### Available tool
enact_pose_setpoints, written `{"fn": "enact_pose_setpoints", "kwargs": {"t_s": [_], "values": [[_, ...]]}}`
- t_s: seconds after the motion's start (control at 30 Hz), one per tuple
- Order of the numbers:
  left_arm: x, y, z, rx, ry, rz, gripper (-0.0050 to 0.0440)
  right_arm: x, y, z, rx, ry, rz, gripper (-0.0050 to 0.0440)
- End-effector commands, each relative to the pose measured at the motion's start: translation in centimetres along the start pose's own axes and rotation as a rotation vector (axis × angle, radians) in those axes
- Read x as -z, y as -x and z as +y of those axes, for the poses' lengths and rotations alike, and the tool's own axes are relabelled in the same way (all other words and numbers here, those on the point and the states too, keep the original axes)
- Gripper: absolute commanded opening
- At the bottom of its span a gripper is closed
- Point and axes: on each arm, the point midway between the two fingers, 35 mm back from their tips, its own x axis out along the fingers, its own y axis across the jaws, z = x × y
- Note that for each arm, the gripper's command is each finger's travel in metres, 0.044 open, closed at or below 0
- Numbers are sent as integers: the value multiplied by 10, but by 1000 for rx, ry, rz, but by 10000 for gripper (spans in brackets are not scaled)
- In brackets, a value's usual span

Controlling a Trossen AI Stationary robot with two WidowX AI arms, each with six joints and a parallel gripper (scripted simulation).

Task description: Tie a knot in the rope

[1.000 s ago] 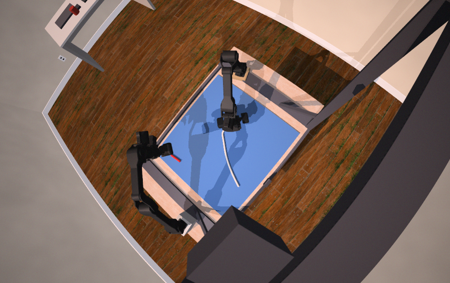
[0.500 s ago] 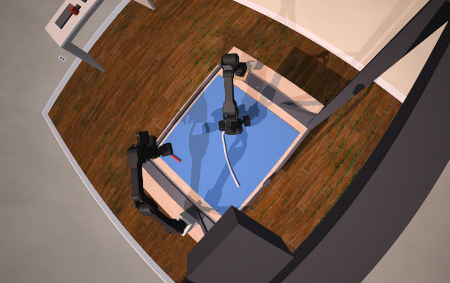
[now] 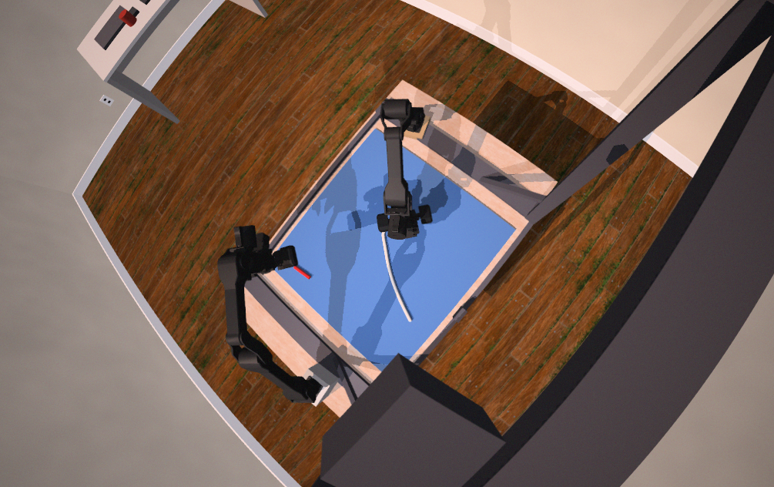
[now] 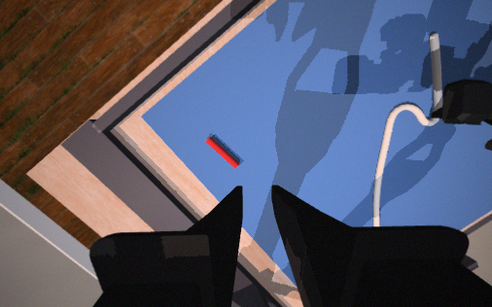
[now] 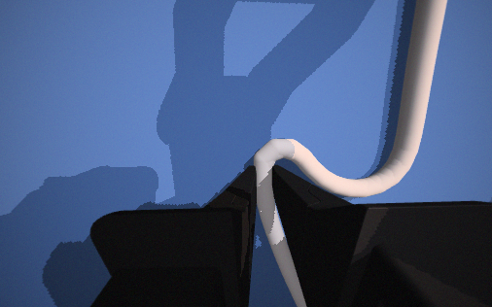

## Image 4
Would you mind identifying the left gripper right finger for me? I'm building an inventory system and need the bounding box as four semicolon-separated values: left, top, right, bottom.
271;186;470;307

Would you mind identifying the blue work mat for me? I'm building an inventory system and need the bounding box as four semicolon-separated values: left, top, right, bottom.
141;0;492;287

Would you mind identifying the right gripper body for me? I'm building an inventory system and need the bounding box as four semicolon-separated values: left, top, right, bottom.
442;79;492;124

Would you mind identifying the red cylinder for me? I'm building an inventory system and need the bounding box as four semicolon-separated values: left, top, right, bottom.
206;137;239;168

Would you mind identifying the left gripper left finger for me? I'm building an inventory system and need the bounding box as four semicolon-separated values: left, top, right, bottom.
89;186;243;307

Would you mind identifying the white rope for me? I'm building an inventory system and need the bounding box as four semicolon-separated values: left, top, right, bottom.
373;33;442;226

